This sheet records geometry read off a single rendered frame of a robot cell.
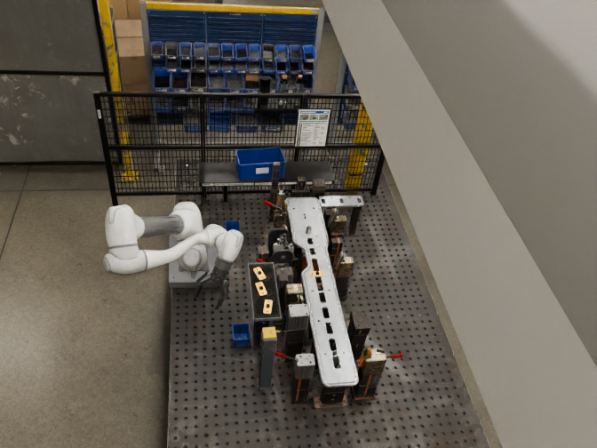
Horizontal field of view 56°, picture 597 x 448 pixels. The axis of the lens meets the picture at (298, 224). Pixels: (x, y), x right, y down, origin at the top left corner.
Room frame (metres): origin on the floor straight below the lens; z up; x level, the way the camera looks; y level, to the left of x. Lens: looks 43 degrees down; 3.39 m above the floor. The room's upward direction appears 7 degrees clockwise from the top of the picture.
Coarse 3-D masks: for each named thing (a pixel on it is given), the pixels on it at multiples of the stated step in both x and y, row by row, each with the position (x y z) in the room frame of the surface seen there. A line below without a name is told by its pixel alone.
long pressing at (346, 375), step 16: (288, 208) 2.67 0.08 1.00; (304, 208) 2.69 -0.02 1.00; (320, 208) 2.71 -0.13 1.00; (304, 224) 2.54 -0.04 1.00; (320, 224) 2.56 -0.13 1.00; (304, 240) 2.40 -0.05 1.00; (320, 240) 2.42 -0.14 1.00; (320, 256) 2.29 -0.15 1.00; (304, 272) 2.14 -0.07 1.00; (304, 288) 2.03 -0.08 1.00; (336, 288) 2.06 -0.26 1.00; (320, 304) 1.93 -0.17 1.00; (336, 304) 1.95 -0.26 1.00; (320, 320) 1.83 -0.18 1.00; (336, 320) 1.84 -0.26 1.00; (320, 336) 1.73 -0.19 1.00; (336, 336) 1.74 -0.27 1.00; (320, 352) 1.63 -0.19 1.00; (352, 352) 1.66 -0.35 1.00; (320, 368) 1.53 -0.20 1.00; (352, 368) 1.56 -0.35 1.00; (336, 384) 1.46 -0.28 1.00; (352, 384) 1.47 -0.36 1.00
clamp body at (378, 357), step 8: (376, 352) 1.63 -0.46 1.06; (384, 352) 1.65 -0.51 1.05; (368, 360) 1.58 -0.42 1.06; (376, 360) 1.58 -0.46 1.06; (384, 360) 1.59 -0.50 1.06; (360, 368) 1.63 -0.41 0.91; (368, 368) 1.57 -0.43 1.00; (376, 368) 1.59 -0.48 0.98; (360, 376) 1.60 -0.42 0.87; (368, 376) 1.58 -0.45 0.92; (376, 376) 1.62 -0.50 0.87; (360, 384) 1.58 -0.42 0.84; (368, 384) 1.58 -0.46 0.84; (376, 384) 1.60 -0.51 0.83; (352, 392) 1.61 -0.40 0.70; (360, 392) 1.57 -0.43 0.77; (368, 392) 1.58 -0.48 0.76
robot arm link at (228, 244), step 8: (232, 232) 2.07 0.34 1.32; (240, 232) 2.11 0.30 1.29; (216, 240) 2.08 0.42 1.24; (224, 240) 2.05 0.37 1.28; (232, 240) 2.03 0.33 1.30; (240, 240) 2.05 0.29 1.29; (224, 248) 2.01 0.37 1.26; (232, 248) 2.01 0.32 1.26; (240, 248) 2.04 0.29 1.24; (224, 256) 1.99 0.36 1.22; (232, 256) 1.99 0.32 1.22
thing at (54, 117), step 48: (0, 0) 3.77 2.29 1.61; (48, 0) 3.84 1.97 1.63; (96, 0) 3.91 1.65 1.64; (0, 48) 3.76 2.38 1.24; (48, 48) 3.83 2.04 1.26; (96, 48) 3.91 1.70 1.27; (0, 96) 3.74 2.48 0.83; (48, 96) 3.81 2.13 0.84; (0, 144) 3.71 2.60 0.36; (48, 144) 3.80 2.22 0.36; (96, 144) 3.90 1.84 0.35
